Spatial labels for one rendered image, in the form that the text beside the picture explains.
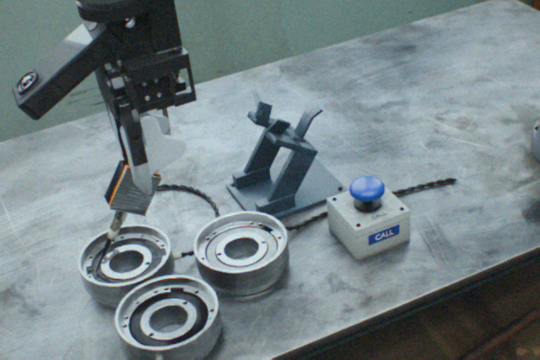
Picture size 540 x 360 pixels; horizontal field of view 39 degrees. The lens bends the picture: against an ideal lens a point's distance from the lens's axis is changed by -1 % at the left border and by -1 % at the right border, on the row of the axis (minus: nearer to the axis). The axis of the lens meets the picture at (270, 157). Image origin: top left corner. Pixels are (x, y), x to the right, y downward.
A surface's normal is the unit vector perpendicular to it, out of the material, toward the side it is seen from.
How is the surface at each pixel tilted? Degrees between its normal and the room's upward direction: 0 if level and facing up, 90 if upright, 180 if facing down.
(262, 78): 0
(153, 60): 0
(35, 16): 90
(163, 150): 87
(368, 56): 0
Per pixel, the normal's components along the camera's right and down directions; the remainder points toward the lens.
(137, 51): 0.42, 0.46
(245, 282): 0.11, 0.54
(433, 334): -0.10, -0.83
